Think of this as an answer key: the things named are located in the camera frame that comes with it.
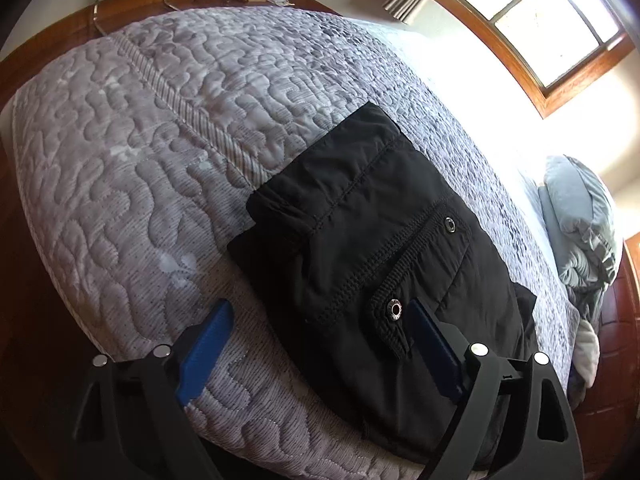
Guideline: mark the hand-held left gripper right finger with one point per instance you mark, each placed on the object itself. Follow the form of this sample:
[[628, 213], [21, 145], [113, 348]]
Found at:
[[432, 355]]

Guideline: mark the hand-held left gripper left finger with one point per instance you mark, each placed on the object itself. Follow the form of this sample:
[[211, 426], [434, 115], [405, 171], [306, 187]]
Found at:
[[207, 345]]

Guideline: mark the black pants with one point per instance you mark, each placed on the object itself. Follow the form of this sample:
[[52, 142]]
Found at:
[[350, 240]]

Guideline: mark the white cloth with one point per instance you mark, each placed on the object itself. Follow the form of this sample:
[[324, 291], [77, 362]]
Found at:
[[586, 347]]

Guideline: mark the grey quilted bedspread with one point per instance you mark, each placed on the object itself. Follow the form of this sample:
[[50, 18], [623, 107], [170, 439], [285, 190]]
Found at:
[[150, 160]]

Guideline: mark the grey pillow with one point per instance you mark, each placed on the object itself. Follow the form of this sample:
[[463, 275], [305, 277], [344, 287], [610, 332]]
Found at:
[[575, 200]]

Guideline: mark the wooden framed window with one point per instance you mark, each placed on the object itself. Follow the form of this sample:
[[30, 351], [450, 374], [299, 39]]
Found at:
[[550, 25]]

